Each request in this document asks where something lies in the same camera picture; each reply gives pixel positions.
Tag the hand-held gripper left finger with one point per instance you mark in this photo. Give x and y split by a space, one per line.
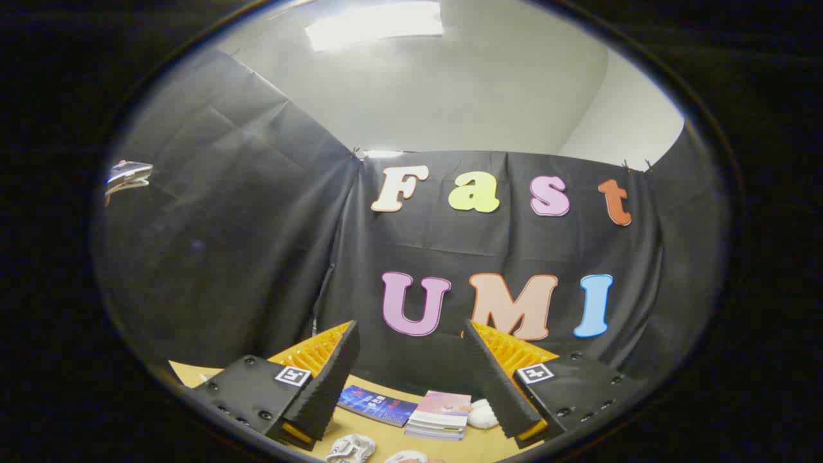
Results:
334 379

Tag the white cover book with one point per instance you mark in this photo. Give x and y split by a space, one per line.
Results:
437 425

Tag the small white grey object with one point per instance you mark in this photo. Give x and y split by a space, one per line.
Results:
128 173

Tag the pink cover book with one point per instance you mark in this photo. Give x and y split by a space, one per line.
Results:
443 402

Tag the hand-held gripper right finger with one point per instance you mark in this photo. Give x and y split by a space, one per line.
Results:
492 379

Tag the white foam net ball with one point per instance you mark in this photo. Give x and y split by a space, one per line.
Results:
482 415

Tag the white canvas shoe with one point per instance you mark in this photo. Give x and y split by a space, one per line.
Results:
411 458
350 448

